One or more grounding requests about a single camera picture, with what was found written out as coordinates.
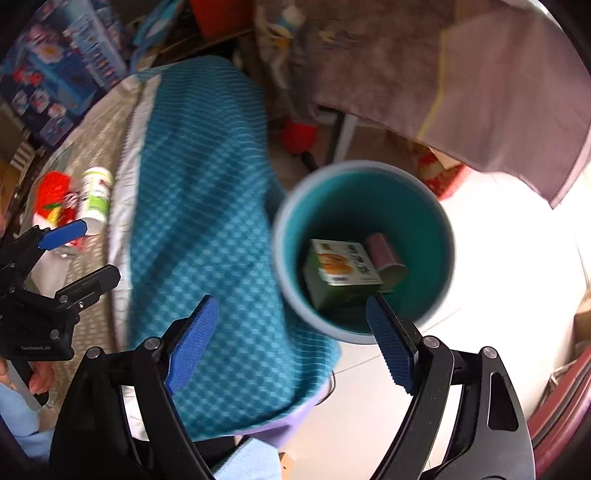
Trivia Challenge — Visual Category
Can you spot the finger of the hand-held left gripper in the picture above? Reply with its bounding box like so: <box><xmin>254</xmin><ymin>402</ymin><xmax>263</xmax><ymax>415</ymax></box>
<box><xmin>0</xmin><ymin>220</ymin><xmax>90</xmax><ymax>278</ymax></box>
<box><xmin>56</xmin><ymin>264</ymin><xmax>122</xmax><ymax>311</ymax></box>

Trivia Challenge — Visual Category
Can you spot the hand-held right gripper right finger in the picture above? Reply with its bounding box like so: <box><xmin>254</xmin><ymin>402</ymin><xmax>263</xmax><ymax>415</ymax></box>
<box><xmin>366</xmin><ymin>292</ymin><xmax>536</xmax><ymax>480</ymax></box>

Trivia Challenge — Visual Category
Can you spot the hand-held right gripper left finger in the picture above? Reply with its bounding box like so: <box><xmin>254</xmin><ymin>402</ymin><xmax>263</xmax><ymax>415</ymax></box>
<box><xmin>48</xmin><ymin>294</ymin><xmax>221</xmax><ymax>480</ymax></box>

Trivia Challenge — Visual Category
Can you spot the red snack packet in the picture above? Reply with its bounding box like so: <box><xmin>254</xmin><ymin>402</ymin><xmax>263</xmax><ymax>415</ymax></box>
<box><xmin>33</xmin><ymin>171</ymin><xmax>86</xmax><ymax>228</ymax></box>

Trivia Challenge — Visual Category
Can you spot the white bottle with green label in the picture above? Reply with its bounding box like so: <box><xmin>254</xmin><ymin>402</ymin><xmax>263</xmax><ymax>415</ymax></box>
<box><xmin>78</xmin><ymin>166</ymin><xmax>115</xmax><ymax>238</ymax></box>

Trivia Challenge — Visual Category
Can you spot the green printed carton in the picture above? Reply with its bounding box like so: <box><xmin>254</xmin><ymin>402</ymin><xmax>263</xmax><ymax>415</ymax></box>
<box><xmin>302</xmin><ymin>239</ymin><xmax>384</xmax><ymax>311</ymax></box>

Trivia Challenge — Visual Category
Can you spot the pink paper cup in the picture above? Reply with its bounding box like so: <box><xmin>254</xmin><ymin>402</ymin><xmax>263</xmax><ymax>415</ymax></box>
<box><xmin>365</xmin><ymin>233</ymin><xmax>410</xmax><ymax>294</ymax></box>

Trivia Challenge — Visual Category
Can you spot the teal plastic bin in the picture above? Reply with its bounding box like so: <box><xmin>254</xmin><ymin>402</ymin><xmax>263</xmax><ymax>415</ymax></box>
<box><xmin>271</xmin><ymin>161</ymin><xmax>456</xmax><ymax>346</ymax></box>

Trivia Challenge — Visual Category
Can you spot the person's left forearm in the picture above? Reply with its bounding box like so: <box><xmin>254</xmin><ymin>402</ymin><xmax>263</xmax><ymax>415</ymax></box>
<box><xmin>0</xmin><ymin>383</ymin><xmax>52</xmax><ymax>464</ymax></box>

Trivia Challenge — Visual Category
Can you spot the person's left hand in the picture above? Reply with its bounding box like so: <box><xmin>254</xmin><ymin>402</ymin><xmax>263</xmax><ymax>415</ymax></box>
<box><xmin>0</xmin><ymin>359</ymin><xmax>56</xmax><ymax>394</ymax></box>

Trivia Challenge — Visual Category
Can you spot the beige patterned bed sheet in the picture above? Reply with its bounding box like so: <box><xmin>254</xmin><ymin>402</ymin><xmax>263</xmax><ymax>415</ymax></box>
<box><xmin>14</xmin><ymin>74</ymin><xmax>155</xmax><ymax>416</ymax></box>

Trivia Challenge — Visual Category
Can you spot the lavender cloth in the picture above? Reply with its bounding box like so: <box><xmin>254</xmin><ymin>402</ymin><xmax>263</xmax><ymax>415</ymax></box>
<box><xmin>240</xmin><ymin>406</ymin><xmax>324</xmax><ymax>449</ymax></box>

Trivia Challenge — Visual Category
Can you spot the light blue clothing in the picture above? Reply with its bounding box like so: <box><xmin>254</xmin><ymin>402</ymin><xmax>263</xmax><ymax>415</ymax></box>
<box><xmin>216</xmin><ymin>438</ymin><xmax>283</xmax><ymax>480</ymax></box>

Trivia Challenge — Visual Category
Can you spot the teal checkered blanket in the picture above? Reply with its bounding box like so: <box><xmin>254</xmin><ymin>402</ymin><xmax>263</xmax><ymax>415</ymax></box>
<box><xmin>108</xmin><ymin>55</ymin><xmax>343</xmax><ymax>441</ymax></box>

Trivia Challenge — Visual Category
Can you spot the blue printed box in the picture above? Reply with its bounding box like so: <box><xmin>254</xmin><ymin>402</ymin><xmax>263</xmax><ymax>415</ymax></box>
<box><xmin>0</xmin><ymin>0</ymin><xmax>131</xmax><ymax>147</ymax></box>

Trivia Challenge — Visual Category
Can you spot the red patterned box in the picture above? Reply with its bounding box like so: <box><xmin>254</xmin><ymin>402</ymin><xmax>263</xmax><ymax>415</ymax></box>
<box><xmin>416</xmin><ymin>148</ymin><xmax>468</xmax><ymax>200</ymax></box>

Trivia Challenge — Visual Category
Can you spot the dark red basin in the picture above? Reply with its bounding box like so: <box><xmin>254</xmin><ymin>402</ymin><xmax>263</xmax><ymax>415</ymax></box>
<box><xmin>526</xmin><ymin>355</ymin><xmax>591</xmax><ymax>454</ymax></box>

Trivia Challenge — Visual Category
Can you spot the blue printed bag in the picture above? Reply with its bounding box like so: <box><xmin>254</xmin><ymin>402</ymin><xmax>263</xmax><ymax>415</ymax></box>
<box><xmin>129</xmin><ymin>0</ymin><xmax>195</xmax><ymax>70</ymax></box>

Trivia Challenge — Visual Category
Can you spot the small red plastic object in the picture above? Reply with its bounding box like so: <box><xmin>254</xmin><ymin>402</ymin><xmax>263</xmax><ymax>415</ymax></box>
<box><xmin>283</xmin><ymin>119</ymin><xmax>319</xmax><ymax>156</ymax></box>

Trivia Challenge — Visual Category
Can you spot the red plastic container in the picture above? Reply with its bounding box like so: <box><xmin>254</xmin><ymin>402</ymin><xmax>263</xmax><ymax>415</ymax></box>
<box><xmin>189</xmin><ymin>0</ymin><xmax>257</xmax><ymax>40</ymax></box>

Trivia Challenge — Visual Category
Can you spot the purple hanging cloth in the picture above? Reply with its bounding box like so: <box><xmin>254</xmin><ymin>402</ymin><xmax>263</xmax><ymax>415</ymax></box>
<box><xmin>255</xmin><ymin>0</ymin><xmax>591</xmax><ymax>209</ymax></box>

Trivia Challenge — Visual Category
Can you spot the black cable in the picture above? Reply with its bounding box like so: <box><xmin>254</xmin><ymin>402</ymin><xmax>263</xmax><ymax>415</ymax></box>
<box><xmin>321</xmin><ymin>369</ymin><xmax>339</xmax><ymax>403</ymax></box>

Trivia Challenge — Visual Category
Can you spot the white metal frame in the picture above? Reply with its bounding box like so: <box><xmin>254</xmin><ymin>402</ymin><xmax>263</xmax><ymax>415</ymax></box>
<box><xmin>323</xmin><ymin>111</ymin><xmax>359</xmax><ymax>167</ymax></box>

